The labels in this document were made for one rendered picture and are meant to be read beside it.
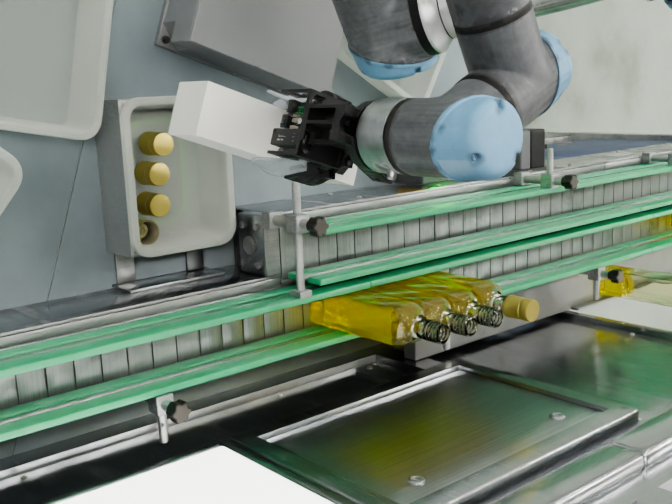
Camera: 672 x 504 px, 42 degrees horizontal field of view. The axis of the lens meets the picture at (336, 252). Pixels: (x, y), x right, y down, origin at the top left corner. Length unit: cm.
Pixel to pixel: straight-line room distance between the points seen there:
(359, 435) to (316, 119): 49
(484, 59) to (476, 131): 10
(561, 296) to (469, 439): 75
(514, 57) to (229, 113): 33
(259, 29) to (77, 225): 39
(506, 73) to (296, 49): 59
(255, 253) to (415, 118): 58
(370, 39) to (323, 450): 56
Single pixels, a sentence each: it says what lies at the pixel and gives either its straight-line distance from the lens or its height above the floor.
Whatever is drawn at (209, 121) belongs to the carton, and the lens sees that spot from 98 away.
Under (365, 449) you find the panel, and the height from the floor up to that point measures 114.
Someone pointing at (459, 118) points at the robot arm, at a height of 143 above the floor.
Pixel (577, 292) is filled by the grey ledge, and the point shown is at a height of 88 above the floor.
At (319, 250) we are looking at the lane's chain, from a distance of 139.
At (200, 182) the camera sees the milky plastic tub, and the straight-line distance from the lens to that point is 138.
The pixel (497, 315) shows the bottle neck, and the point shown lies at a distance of 132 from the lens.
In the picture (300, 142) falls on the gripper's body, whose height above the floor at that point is 123.
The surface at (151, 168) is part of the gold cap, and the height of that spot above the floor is 81.
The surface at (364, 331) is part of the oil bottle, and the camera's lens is 130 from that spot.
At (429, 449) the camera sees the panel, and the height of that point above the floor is 119.
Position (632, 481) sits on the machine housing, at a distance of 118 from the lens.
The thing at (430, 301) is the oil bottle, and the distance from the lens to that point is 130.
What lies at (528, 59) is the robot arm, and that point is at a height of 143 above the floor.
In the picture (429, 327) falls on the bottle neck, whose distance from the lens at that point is 123.
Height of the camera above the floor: 194
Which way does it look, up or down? 49 degrees down
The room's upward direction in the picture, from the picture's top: 101 degrees clockwise
